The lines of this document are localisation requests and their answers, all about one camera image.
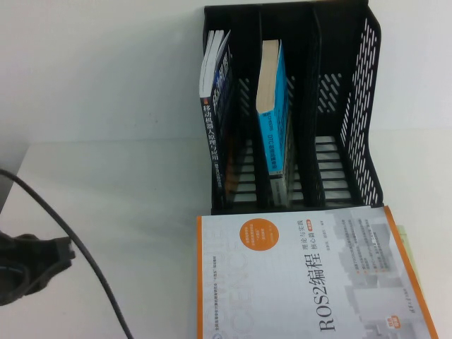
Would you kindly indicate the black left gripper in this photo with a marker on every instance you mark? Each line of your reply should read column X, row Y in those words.
column 16, row 268

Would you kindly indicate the white orange ROS2 book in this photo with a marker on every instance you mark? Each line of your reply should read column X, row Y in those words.
column 282, row 282

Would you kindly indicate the dark blue robotics book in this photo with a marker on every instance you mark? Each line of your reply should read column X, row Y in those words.
column 210, row 134

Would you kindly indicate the cyan and white book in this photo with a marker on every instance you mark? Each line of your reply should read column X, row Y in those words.
column 270, row 141

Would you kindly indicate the black plastic book stand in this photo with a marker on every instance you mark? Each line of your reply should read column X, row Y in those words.
column 307, row 106

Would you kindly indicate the pale yellow book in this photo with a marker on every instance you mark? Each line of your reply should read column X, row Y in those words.
column 405, row 244

